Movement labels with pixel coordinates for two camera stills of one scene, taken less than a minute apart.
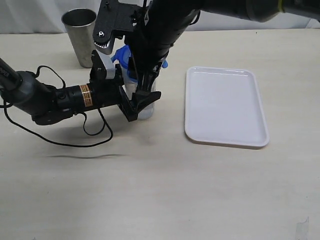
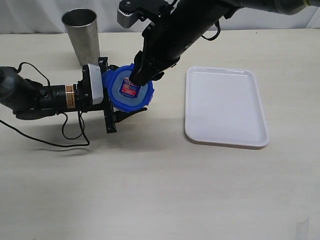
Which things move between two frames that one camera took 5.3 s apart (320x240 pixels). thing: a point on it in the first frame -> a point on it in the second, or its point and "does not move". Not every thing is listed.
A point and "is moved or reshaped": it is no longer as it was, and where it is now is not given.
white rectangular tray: (224, 106) does not move
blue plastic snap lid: (122, 57) is moved or reshaped
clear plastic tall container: (131, 87) is moved or reshaped
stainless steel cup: (80, 23) does not move
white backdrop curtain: (46, 16) does not move
